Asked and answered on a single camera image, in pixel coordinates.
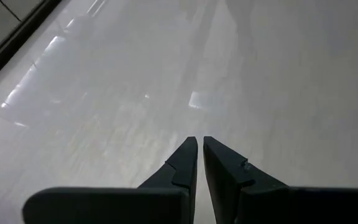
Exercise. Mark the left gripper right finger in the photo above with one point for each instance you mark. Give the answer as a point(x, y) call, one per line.
point(228, 180)

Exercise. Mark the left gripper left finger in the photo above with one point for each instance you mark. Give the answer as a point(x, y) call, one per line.
point(179, 174)

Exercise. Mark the black table frame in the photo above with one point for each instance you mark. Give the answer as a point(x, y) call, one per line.
point(11, 46)

